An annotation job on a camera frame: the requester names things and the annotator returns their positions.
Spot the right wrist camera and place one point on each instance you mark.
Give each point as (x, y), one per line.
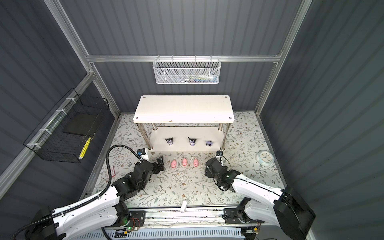
(219, 157)

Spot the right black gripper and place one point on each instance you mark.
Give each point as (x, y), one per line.
(208, 173)

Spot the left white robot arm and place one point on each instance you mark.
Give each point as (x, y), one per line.
(104, 209)

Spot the white round clock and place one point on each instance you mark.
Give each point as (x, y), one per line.
(265, 158)

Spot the yellow marker in basket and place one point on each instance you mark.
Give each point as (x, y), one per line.
(85, 148)

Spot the white two-tier shelf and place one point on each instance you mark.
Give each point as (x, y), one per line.
(205, 118)

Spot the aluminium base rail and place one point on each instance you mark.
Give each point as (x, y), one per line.
(191, 223)

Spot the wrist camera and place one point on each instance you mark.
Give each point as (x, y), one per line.
(143, 154)
(219, 157)

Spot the white wire wall basket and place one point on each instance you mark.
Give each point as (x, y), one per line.
(169, 73)

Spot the red white card pack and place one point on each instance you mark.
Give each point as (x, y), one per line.
(113, 172)

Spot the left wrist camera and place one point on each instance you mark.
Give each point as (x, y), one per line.
(143, 154)

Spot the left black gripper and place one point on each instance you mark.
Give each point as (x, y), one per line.
(156, 170)

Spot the tubes in white basket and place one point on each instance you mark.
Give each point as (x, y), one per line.
(206, 78)

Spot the black wire wall basket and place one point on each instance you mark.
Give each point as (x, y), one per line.
(63, 136)

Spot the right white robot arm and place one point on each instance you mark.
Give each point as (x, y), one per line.
(284, 208)

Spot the black purple figurine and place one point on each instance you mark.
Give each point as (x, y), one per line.
(170, 141)
(192, 141)

